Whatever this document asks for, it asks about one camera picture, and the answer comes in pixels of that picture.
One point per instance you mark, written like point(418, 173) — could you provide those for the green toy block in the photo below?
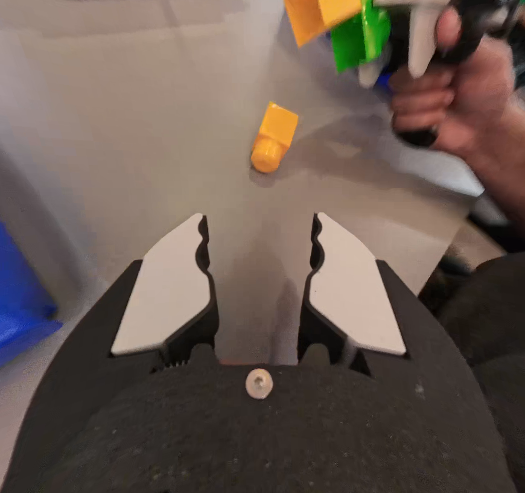
point(361, 37)

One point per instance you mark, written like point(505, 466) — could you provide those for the grey desk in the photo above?
point(123, 132)

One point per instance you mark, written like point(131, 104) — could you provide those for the person's right hand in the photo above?
point(471, 103)

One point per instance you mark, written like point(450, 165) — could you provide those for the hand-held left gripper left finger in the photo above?
point(164, 296)

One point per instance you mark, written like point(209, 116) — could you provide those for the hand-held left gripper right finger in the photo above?
point(352, 296)

